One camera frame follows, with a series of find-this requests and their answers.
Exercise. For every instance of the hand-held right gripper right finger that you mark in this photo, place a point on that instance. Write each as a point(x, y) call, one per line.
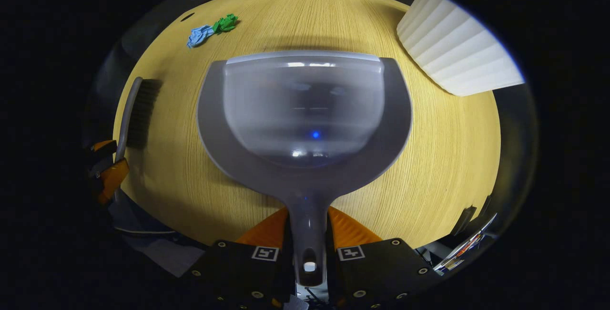
point(376, 272)

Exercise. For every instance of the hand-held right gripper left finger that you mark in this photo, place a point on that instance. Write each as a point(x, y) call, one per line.
point(238, 272)

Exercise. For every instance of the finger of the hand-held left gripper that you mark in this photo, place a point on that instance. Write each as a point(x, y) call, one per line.
point(102, 147)
point(113, 179)

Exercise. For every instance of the small grey broom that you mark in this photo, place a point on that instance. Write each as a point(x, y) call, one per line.
point(143, 109)

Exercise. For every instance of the blue paper trash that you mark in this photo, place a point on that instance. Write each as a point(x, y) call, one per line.
point(199, 36)

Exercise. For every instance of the green paper trash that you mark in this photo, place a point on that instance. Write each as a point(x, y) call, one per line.
point(225, 24)

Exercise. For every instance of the grey plastic dustpan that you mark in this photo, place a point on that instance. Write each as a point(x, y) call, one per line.
point(305, 109)

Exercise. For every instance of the white ribbed garbage bin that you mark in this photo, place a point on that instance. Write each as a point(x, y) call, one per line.
point(457, 47)

